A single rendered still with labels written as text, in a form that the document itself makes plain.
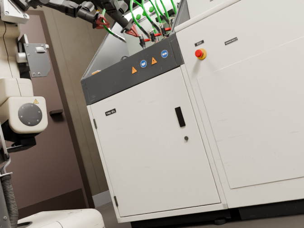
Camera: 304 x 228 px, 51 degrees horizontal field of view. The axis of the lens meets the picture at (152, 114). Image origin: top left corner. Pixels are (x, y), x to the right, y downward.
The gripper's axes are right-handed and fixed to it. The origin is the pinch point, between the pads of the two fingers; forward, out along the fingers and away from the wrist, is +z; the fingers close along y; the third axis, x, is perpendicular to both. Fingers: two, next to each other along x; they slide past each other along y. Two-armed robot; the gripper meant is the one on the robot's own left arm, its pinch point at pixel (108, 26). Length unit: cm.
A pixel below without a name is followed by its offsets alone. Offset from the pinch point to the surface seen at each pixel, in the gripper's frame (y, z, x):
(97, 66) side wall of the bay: 19.4, 2.5, 18.6
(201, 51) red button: -44, 56, 21
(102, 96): 7.1, 16.8, 41.1
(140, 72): -15.4, 32.7, 29.0
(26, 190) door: 142, -27, 98
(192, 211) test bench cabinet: -3, 86, 81
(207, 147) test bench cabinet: -23, 78, 55
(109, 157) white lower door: 20, 35, 69
